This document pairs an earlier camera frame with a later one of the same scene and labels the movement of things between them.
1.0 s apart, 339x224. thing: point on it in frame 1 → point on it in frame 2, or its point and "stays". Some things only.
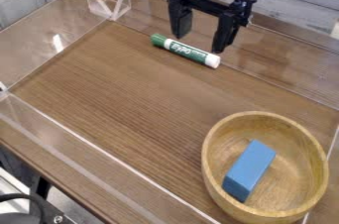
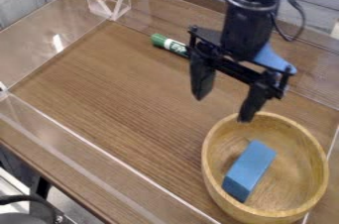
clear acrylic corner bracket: (106, 8) stays
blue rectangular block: (248, 169) stays
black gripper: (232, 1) → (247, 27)
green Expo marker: (187, 51) stays
